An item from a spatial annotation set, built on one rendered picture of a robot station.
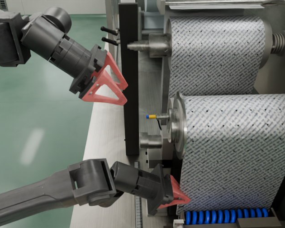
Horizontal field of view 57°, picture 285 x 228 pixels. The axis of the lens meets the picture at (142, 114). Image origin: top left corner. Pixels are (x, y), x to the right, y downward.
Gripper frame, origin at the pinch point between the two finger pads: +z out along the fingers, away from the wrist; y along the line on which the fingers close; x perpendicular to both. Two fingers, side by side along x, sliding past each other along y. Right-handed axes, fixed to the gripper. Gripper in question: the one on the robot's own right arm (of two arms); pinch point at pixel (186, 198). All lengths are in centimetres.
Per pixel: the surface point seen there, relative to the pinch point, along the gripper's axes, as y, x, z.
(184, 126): -0.2, 17.8, -13.0
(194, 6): -31.2, 33.7, -14.4
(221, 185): 0.3, 7.9, 4.3
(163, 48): -27.9, 21.3, -16.4
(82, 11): -556, -140, -52
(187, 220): 3.3, -3.0, 1.8
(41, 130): -162, -143, -33
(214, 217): 3.1, 0.4, 7.3
